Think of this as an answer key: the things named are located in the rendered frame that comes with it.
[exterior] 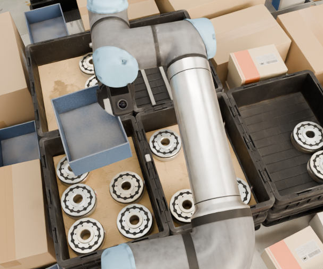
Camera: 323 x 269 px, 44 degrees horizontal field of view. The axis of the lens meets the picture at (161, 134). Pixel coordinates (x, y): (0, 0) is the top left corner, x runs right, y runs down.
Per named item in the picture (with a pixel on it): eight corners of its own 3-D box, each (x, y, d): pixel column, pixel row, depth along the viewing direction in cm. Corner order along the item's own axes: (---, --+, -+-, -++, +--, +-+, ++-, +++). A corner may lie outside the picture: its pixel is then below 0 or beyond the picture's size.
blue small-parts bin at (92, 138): (132, 156, 102) (129, 142, 96) (75, 176, 100) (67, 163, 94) (110, 97, 112) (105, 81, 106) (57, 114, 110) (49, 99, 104)
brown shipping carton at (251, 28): (256, 32, 173) (263, 2, 160) (282, 69, 163) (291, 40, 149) (191, 53, 169) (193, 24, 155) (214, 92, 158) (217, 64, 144)
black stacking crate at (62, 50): (136, 133, 136) (133, 114, 126) (49, 156, 133) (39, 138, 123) (111, 49, 156) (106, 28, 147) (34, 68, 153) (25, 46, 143)
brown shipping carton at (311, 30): (354, 84, 157) (371, 56, 144) (303, 99, 154) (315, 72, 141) (316, 32, 172) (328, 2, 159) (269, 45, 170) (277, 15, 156)
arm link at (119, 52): (156, 53, 67) (147, 9, 73) (90, 64, 67) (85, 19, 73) (160, 84, 74) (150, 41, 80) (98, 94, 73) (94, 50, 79)
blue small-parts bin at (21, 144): (47, 176, 141) (42, 167, 135) (4, 188, 139) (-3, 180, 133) (40, 130, 151) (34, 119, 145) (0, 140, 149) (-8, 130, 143)
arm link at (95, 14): (86, 9, 71) (83, -22, 75) (91, 54, 80) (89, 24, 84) (130, 6, 72) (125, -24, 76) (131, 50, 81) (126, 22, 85)
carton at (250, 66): (269, 58, 146) (273, 44, 140) (282, 84, 140) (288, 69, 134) (227, 68, 144) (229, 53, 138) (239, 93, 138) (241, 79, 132)
